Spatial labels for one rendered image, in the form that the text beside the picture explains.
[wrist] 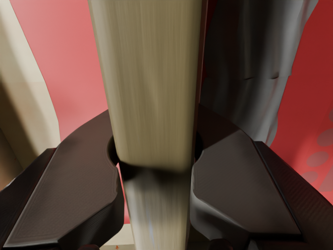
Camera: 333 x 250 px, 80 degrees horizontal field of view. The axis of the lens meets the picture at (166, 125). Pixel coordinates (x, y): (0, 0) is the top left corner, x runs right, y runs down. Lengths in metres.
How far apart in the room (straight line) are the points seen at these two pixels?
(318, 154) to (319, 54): 0.11
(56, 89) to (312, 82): 0.22
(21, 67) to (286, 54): 0.20
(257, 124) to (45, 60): 0.18
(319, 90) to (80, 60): 0.20
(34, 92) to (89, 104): 0.04
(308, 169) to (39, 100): 0.28
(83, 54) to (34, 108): 0.07
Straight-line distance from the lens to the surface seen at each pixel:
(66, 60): 0.18
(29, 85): 0.20
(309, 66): 0.20
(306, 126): 0.24
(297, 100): 0.21
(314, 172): 0.29
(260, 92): 0.19
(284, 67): 0.19
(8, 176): 0.25
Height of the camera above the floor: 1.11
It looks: 57 degrees down
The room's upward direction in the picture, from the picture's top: 176 degrees clockwise
